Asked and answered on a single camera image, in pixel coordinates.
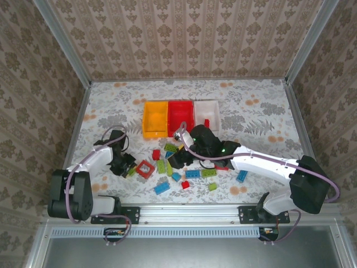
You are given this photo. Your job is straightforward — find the long green lego brick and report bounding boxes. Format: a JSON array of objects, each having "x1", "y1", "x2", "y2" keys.
[{"x1": 200, "y1": 168, "x2": 218, "y2": 179}]

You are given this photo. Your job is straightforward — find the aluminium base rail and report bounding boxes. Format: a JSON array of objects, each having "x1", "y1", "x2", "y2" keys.
[{"x1": 41, "y1": 203, "x2": 345, "y2": 224}]

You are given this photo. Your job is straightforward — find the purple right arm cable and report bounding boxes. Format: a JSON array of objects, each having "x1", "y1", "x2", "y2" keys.
[{"x1": 175, "y1": 122, "x2": 341, "y2": 246}]

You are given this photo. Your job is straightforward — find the black connector box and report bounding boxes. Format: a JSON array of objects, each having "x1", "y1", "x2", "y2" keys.
[
  {"x1": 104, "y1": 227, "x2": 126, "y2": 241},
  {"x1": 259, "y1": 226, "x2": 279, "y2": 241}
]

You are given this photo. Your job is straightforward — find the yellow plastic bin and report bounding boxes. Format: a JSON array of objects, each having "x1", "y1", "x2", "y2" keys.
[{"x1": 141, "y1": 100, "x2": 170, "y2": 140}]

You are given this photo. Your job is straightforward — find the grey slotted cable duct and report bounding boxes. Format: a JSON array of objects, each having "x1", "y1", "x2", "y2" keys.
[{"x1": 51, "y1": 226, "x2": 262, "y2": 238}]

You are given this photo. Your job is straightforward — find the aluminium table edge rail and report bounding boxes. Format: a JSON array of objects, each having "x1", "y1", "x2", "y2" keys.
[
  {"x1": 284, "y1": 79, "x2": 330, "y2": 204},
  {"x1": 52, "y1": 82, "x2": 92, "y2": 207}
]

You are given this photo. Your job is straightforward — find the white plastic bin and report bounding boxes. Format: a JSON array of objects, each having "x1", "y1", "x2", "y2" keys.
[{"x1": 193, "y1": 99, "x2": 221, "y2": 133}]

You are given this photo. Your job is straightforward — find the red plastic bin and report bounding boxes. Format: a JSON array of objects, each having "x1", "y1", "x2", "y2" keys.
[{"x1": 167, "y1": 100, "x2": 196, "y2": 138}]

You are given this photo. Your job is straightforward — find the grey metal panel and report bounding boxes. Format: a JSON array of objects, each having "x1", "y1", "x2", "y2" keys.
[{"x1": 26, "y1": 220, "x2": 357, "y2": 268}]

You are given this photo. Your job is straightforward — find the aluminium frame post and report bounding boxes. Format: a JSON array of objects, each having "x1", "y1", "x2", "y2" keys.
[
  {"x1": 32, "y1": 0, "x2": 92, "y2": 86},
  {"x1": 286, "y1": 0, "x2": 340, "y2": 84}
]

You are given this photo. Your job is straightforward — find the red square frame lego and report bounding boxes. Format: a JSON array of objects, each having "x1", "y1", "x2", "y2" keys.
[{"x1": 136, "y1": 159, "x2": 156, "y2": 179}]

